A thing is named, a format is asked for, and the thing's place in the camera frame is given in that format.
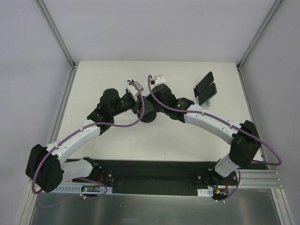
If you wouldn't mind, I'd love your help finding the black round-base clamp stand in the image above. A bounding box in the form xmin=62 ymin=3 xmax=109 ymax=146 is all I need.
xmin=141 ymin=99 xmax=157 ymax=123

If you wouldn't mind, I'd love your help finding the black folding phone stand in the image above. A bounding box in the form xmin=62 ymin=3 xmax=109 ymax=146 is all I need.
xmin=194 ymin=86 xmax=202 ymax=98

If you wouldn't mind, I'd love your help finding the white folding phone stand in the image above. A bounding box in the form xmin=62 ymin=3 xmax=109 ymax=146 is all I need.
xmin=201 ymin=99 xmax=210 ymax=110

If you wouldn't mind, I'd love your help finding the black smartphone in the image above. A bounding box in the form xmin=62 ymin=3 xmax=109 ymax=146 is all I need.
xmin=196 ymin=71 xmax=214 ymax=92
xmin=138 ymin=95 xmax=152 ymax=114

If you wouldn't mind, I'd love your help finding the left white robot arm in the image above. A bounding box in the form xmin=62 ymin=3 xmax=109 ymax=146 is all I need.
xmin=25 ymin=85 xmax=145 ymax=194

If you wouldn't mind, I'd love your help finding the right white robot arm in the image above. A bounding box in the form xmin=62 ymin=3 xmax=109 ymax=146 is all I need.
xmin=148 ymin=84 xmax=261 ymax=185

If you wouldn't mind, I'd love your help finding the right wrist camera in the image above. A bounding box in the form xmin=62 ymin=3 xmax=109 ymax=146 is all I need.
xmin=150 ymin=75 xmax=166 ymax=87

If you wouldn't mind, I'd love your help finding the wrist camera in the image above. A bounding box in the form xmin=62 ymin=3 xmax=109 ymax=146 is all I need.
xmin=126 ymin=80 xmax=144 ymax=98
xmin=150 ymin=75 xmax=166 ymax=87

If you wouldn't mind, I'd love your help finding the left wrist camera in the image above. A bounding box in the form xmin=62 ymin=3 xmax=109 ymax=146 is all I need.
xmin=126 ymin=80 xmax=144 ymax=98

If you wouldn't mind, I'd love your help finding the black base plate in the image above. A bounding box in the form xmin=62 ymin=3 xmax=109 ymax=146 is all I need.
xmin=65 ymin=158 xmax=240 ymax=196

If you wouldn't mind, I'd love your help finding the aluminium frame post right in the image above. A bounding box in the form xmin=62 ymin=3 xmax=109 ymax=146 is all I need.
xmin=236 ymin=0 xmax=285 ymax=70

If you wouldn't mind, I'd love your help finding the aluminium frame post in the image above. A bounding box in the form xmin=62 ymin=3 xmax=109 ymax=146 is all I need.
xmin=35 ymin=0 xmax=77 ymax=68
xmin=236 ymin=0 xmax=285 ymax=70

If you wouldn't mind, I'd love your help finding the left white cable duct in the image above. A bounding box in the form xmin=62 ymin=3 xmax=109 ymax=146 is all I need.
xmin=51 ymin=184 xmax=113 ymax=195

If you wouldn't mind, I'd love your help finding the white cable duct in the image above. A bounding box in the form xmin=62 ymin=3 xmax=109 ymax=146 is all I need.
xmin=51 ymin=184 xmax=113 ymax=195
xmin=197 ymin=187 xmax=228 ymax=197

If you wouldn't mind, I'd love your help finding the right white cable duct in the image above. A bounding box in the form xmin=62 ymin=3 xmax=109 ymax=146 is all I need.
xmin=197 ymin=187 xmax=228 ymax=197

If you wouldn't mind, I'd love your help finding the aluminium frame post left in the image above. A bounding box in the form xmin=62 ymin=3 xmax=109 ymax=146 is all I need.
xmin=35 ymin=0 xmax=77 ymax=68

